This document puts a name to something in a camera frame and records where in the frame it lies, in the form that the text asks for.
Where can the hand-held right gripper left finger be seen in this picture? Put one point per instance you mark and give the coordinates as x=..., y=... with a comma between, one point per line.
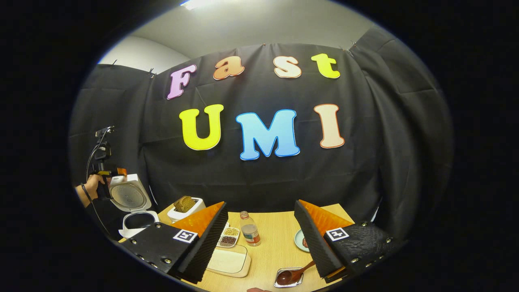
x=204, y=251

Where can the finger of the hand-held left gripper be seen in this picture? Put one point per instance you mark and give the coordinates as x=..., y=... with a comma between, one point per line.
x=117, y=172

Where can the large ceiling light panel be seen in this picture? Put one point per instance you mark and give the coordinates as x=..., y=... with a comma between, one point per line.
x=202, y=3

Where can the toasted bread slice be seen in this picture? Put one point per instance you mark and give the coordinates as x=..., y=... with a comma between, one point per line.
x=189, y=202
x=179, y=206

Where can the black backdrop cloth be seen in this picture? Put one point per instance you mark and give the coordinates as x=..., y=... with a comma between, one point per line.
x=251, y=182

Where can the white rice cooker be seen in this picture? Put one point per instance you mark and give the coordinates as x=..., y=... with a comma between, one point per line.
x=129, y=194

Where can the red meat slice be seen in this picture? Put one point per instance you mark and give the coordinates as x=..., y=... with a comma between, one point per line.
x=305, y=242

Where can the divided grain tray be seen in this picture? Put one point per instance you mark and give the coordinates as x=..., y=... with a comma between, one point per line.
x=230, y=236

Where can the clear box of rice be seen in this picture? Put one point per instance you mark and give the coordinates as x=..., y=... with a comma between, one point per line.
x=229, y=261

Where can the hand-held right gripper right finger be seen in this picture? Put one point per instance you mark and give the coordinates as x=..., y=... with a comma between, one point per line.
x=314, y=243

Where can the pale green plate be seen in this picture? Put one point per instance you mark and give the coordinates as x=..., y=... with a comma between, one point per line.
x=298, y=241

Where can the clear plastic bottle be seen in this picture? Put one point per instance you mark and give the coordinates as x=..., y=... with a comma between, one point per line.
x=250, y=231

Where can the brown wooden spoon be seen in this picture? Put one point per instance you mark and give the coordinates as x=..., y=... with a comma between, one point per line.
x=290, y=275

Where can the white toaster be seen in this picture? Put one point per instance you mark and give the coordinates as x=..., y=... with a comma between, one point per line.
x=196, y=207

